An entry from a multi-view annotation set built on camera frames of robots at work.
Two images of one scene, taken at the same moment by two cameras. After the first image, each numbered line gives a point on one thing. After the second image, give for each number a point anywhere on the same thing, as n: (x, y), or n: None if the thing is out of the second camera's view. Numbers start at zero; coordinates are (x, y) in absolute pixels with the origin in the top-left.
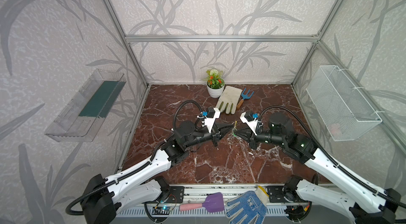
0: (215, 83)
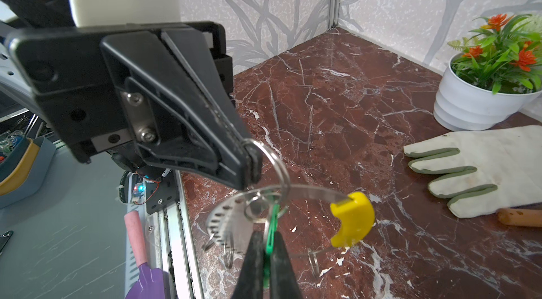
0: (497, 76)
